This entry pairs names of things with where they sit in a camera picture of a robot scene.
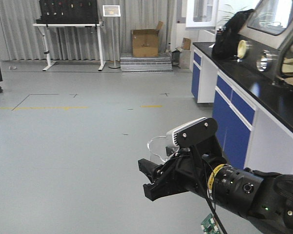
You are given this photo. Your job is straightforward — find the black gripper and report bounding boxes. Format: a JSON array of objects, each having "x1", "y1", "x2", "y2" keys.
[{"x1": 138, "y1": 136, "x2": 227, "y2": 201}]

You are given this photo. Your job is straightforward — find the clear glass beaker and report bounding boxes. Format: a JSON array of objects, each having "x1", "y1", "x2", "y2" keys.
[{"x1": 147, "y1": 136, "x2": 180, "y2": 164}]

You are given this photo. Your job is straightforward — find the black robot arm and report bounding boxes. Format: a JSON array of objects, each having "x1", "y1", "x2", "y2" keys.
[{"x1": 138, "y1": 136, "x2": 293, "y2": 234}]

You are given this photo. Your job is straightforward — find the green circuit board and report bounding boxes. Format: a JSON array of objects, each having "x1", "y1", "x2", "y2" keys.
[{"x1": 201, "y1": 214, "x2": 221, "y2": 234}]

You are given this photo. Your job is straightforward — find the metal grate platform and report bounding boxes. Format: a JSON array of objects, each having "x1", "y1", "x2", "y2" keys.
[{"x1": 120, "y1": 53, "x2": 173, "y2": 73}]

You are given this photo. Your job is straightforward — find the blue white lab counter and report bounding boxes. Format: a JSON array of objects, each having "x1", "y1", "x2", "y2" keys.
[{"x1": 191, "y1": 42, "x2": 293, "y2": 174}]

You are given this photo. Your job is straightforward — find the white leg desk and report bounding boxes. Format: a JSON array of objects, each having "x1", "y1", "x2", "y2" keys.
[{"x1": 33, "y1": 21, "x2": 105, "y2": 71}]

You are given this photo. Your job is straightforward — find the large cardboard box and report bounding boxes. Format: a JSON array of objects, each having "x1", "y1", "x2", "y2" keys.
[{"x1": 131, "y1": 21, "x2": 164, "y2": 58}]

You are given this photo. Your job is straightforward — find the small cardboard box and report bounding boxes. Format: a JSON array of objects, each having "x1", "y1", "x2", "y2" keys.
[{"x1": 182, "y1": 38, "x2": 191, "y2": 50}]

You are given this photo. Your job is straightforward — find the black bag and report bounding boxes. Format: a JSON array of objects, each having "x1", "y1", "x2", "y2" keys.
[{"x1": 212, "y1": 9, "x2": 254, "y2": 59}]

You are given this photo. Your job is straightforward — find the sign on metal stand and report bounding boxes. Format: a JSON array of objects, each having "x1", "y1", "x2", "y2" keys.
[{"x1": 103, "y1": 5, "x2": 121, "y2": 69}]

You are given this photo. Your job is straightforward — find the steel glove box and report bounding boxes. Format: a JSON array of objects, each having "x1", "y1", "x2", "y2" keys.
[{"x1": 237, "y1": 0, "x2": 293, "y2": 90}]

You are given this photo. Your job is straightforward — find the black cables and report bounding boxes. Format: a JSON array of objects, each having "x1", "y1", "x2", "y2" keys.
[{"x1": 190, "y1": 146, "x2": 228, "y2": 234}]

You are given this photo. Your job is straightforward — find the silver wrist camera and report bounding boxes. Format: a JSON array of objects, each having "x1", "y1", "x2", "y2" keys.
[{"x1": 166, "y1": 117, "x2": 218, "y2": 148}]

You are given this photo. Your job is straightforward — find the wall cabinet glass door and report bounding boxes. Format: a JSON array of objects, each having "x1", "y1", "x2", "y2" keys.
[{"x1": 186, "y1": 0, "x2": 219, "y2": 30}]

